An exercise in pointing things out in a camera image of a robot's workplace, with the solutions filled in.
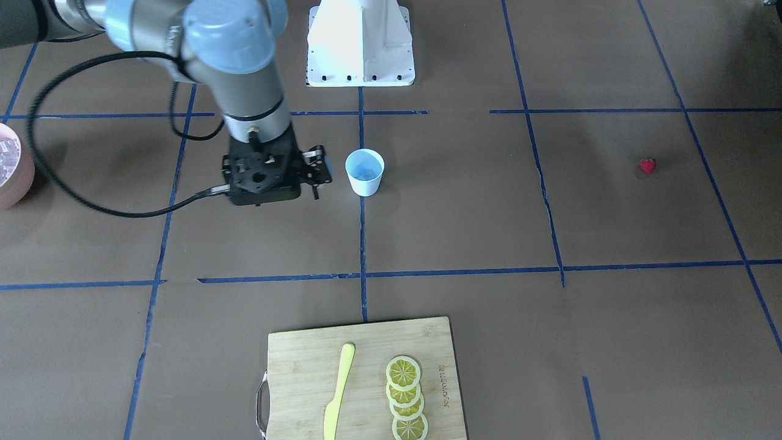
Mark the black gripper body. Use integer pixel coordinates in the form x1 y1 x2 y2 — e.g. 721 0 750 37
222 129 304 206

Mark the red strawberry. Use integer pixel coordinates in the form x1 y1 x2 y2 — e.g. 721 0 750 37
638 158 657 175

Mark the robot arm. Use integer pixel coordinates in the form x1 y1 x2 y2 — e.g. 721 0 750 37
2 1 329 218

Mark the ice cube in cup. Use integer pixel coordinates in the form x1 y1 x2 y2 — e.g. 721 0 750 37
351 166 382 182

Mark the light blue cup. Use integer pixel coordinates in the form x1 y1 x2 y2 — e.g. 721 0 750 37
345 148 385 197

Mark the pink bowl with ice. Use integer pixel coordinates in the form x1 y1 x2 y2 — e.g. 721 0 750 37
1 123 35 211

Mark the wooden cutting board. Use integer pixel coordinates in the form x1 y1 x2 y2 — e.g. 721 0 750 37
256 317 467 439

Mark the lemon slice front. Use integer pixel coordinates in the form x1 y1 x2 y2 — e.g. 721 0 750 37
386 356 422 392

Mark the yellow plastic knife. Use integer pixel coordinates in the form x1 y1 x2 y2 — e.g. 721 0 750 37
323 342 356 439

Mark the lemon slice top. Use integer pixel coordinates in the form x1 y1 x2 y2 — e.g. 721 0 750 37
392 413 428 440

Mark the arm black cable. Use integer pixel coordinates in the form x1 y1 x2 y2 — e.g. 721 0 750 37
26 50 233 218

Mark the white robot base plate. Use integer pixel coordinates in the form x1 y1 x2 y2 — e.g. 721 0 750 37
305 1 416 87

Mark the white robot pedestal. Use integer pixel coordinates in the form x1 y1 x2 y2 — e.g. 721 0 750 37
307 1 413 75

